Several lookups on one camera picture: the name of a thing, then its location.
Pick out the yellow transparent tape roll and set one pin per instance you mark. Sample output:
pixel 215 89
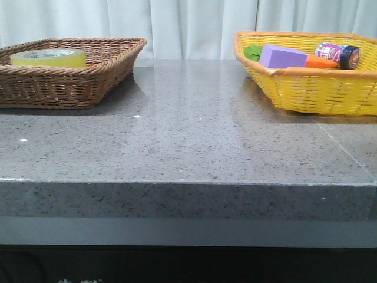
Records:
pixel 55 57

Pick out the orange toy carrot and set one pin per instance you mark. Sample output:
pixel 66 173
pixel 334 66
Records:
pixel 253 52

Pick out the brown wicker basket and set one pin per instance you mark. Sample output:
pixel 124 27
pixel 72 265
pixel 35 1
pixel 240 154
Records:
pixel 109 62

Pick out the white curtain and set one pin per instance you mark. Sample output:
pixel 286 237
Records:
pixel 180 29

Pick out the purple foam block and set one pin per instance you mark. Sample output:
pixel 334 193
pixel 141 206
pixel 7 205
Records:
pixel 276 56

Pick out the yellow woven basket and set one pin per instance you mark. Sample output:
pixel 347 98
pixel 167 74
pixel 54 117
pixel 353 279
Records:
pixel 312 90

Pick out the small bottle black cap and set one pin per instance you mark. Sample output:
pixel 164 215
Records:
pixel 347 57

